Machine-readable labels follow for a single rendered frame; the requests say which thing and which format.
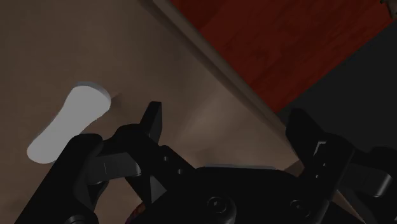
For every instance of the white flat oblong paddle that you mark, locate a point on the white flat oblong paddle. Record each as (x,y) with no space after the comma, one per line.
(73,121)

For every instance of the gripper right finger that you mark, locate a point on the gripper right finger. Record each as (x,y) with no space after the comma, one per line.
(325,161)

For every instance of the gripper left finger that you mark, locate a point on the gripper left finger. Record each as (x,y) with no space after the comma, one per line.
(77,173)

